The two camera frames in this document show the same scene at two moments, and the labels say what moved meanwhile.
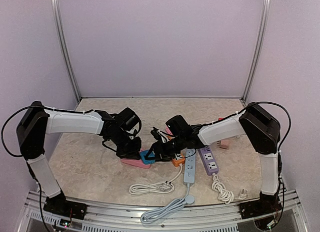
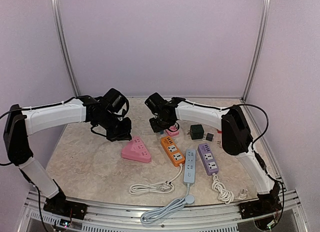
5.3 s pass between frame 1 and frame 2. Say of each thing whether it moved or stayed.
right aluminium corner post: stayed
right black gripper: moved
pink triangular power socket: moved
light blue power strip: stayed
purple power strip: stayed
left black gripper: moved
